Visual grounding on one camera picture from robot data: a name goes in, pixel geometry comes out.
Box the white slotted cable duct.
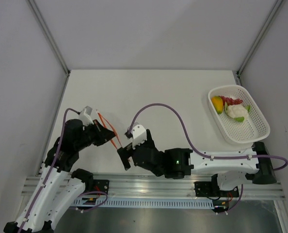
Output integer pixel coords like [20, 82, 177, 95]
[73, 198, 214, 210]

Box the clear orange zip bag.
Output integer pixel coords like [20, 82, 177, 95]
[96, 110, 122, 150]

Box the aluminium mounting rail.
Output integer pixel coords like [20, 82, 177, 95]
[94, 173, 286, 200]

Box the white cauliflower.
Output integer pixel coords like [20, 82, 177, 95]
[225, 104, 251, 123]

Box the red grape bunch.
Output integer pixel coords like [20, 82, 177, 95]
[220, 96, 243, 106]

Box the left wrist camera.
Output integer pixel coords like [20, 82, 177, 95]
[79, 106, 93, 126]

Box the white perforated plastic basket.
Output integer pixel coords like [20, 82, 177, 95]
[208, 85, 270, 145]

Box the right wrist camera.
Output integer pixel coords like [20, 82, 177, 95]
[130, 122, 147, 149]

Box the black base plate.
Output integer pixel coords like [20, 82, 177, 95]
[194, 182, 239, 200]
[93, 180, 110, 194]

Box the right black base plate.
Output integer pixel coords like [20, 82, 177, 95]
[194, 182, 239, 200]

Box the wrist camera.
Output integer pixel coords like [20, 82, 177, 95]
[79, 106, 93, 126]
[130, 122, 147, 149]

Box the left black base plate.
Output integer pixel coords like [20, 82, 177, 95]
[93, 180, 110, 194]

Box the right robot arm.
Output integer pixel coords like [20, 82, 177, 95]
[117, 125, 277, 196]

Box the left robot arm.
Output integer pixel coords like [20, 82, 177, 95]
[3, 119, 115, 233]

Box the yellow green mango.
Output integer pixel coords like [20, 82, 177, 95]
[211, 96, 224, 115]

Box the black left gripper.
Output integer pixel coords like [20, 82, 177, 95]
[76, 119, 117, 150]

